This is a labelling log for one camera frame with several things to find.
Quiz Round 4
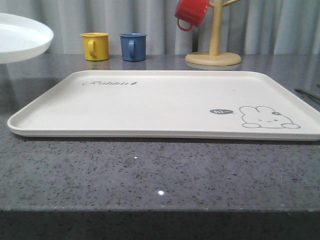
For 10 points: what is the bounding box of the silver metal fork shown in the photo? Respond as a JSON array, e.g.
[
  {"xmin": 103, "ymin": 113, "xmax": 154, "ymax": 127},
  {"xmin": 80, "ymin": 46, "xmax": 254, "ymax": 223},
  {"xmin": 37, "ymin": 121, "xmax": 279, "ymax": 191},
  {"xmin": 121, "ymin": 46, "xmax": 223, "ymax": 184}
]
[{"xmin": 294, "ymin": 88, "xmax": 320, "ymax": 101}]

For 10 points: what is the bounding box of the white round plate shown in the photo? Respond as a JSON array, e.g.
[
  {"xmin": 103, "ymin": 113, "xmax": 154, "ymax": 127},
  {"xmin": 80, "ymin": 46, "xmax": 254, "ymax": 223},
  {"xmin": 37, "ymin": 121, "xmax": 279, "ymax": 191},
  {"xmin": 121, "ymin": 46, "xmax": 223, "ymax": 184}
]
[{"xmin": 0, "ymin": 13, "xmax": 54, "ymax": 64}]

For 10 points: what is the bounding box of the blue mug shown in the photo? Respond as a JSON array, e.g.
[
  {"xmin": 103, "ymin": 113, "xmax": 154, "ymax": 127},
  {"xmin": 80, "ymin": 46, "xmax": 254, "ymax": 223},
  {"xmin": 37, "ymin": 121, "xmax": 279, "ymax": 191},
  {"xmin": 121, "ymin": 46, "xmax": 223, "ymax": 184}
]
[{"xmin": 120, "ymin": 32, "xmax": 147, "ymax": 62}]

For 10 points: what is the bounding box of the wooden mug tree stand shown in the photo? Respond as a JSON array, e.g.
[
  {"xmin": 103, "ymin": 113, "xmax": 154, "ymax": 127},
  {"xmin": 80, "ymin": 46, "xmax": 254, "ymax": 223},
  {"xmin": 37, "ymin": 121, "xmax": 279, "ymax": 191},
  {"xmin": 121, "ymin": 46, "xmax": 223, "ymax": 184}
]
[{"xmin": 185, "ymin": 0, "xmax": 242, "ymax": 66}]

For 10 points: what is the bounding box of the yellow mug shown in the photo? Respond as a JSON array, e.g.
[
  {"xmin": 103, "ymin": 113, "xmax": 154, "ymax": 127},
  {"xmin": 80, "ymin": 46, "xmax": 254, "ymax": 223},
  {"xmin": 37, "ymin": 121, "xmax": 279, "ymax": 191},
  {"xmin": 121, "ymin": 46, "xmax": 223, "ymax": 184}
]
[{"xmin": 80, "ymin": 32, "xmax": 110, "ymax": 61}]

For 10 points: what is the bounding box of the cream rabbit serving tray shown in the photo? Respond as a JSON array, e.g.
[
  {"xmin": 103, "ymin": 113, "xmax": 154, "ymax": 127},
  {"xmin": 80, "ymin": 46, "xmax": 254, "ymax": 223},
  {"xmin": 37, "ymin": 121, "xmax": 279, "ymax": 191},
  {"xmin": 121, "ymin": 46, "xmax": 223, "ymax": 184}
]
[{"xmin": 7, "ymin": 70, "xmax": 320, "ymax": 141}]

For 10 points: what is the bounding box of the red mug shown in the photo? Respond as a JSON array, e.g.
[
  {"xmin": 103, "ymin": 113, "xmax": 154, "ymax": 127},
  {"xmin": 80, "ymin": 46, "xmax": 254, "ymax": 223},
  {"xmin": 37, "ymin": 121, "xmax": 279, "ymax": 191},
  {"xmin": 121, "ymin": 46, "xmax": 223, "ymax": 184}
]
[{"xmin": 174, "ymin": 0, "xmax": 211, "ymax": 32}]

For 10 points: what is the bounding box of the grey curtain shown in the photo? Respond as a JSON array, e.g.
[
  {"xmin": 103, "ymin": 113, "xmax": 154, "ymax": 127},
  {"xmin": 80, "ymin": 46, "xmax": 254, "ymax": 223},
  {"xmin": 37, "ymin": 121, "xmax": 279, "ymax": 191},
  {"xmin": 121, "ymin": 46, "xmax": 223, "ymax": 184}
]
[{"xmin": 0, "ymin": 0, "xmax": 320, "ymax": 55}]

